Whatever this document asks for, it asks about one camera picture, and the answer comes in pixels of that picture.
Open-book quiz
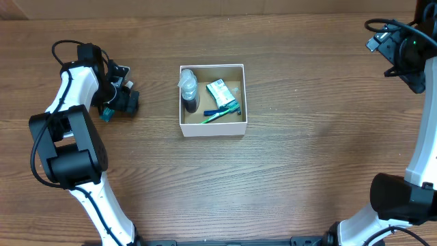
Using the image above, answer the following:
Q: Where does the red white toothpaste tube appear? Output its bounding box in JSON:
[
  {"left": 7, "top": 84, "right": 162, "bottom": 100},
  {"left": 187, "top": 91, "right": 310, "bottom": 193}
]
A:
[{"left": 100, "top": 81, "right": 139, "bottom": 122}]

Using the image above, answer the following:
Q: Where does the green white soap packet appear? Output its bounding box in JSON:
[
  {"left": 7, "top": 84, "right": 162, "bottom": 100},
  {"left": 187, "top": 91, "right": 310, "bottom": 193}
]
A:
[{"left": 206, "top": 79, "right": 236, "bottom": 109}]

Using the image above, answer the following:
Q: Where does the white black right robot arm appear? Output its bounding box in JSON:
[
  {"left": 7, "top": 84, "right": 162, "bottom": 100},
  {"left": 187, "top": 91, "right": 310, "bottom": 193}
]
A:
[{"left": 322, "top": 17, "right": 436, "bottom": 245}]

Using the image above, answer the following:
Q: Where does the green white toothbrush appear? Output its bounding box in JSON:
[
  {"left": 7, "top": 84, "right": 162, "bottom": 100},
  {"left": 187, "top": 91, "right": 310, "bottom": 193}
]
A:
[{"left": 201, "top": 104, "right": 241, "bottom": 124}]

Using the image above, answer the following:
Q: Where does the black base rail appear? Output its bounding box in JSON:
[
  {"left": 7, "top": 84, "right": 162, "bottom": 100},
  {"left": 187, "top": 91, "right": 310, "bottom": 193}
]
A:
[{"left": 136, "top": 235, "right": 339, "bottom": 246}]

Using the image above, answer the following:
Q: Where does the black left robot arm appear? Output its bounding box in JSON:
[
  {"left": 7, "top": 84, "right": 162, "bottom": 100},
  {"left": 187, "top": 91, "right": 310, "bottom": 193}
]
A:
[{"left": 29, "top": 41, "right": 143, "bottom": 245}]

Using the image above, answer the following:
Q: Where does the blue disposable razor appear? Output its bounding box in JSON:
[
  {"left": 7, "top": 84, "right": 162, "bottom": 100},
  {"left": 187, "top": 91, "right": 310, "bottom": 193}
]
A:
[{"left": 203, "top": 107, "right": 241, "bottom": 117}]

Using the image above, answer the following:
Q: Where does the clear bottle with dark liquid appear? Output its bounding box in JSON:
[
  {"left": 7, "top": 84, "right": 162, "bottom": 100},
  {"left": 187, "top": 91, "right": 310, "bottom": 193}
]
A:
[{"left": 178, "top": 69, "right": 199, "bottom": 113}]

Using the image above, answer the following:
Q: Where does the white cardboard box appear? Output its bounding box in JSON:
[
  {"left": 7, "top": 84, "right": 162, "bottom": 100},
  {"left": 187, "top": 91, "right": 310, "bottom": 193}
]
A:
[{"left": 179, "top": 64, "right": 248, "bottom": 137}]

